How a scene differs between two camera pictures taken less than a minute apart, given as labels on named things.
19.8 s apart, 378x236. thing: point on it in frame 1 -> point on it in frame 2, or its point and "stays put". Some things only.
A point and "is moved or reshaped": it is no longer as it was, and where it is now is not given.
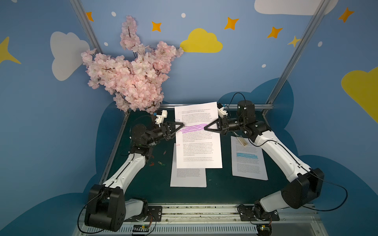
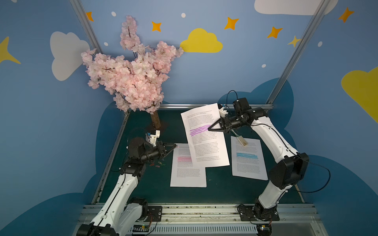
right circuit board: x=264 y=229 stays put
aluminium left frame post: x=86 y=25 stays put
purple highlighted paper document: x=197 y=147 is moved or reshaped
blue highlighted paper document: x=248 y=162 stays put
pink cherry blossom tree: x=136 y=84 stays put
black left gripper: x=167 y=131 -> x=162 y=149
